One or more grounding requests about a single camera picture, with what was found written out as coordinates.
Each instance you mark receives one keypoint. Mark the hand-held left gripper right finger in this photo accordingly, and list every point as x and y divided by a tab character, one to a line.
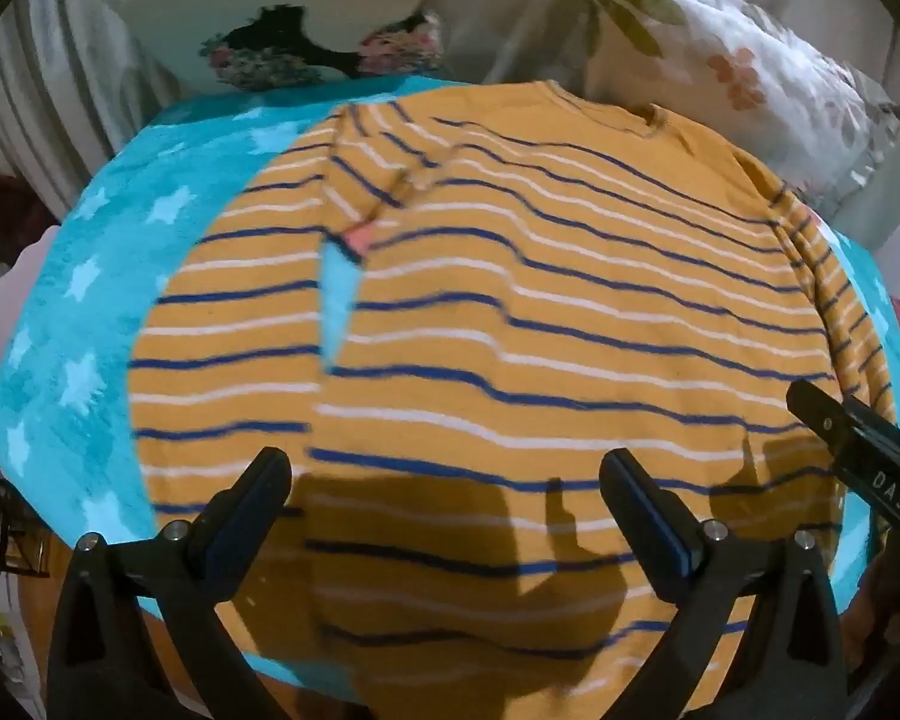
671	540

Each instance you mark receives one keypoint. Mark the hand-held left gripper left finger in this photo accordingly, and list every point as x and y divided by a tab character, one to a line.
257	496

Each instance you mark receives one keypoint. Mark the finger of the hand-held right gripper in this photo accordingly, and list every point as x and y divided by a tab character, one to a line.
870	465

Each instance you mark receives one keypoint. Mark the orange striped sweater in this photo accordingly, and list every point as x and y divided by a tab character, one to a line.
540	330

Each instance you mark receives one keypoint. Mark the person's right hand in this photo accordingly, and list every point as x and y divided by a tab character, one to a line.
896	615

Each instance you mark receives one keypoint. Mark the turquoise star printed blanket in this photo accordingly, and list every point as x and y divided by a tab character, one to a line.
82	345

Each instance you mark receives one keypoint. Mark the black metal rack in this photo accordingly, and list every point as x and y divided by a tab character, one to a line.
4	532

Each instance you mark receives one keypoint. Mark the dark red cloth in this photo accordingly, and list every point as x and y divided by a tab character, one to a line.
7	214

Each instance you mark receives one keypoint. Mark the white floral leaf pillow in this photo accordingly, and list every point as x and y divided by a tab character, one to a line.
727	52

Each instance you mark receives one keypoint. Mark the grey striped curtain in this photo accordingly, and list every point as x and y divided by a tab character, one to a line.
37	82

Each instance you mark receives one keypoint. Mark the white figure print pillow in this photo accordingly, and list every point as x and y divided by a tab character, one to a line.
195	7

